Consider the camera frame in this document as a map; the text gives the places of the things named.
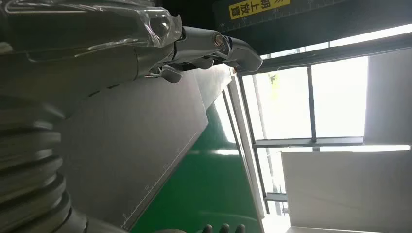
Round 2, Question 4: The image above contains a yellow warning label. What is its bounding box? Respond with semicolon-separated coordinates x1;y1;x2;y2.
228;0;291;20

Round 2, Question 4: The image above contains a dark window frame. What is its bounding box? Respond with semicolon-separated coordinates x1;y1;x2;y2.
237;31;412;216

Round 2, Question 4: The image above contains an aluminium conveyor frame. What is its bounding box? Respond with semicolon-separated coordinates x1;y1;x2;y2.
221;75;270;233

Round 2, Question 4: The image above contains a green conveyor belt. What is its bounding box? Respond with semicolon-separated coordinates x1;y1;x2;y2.
130;102;263;233

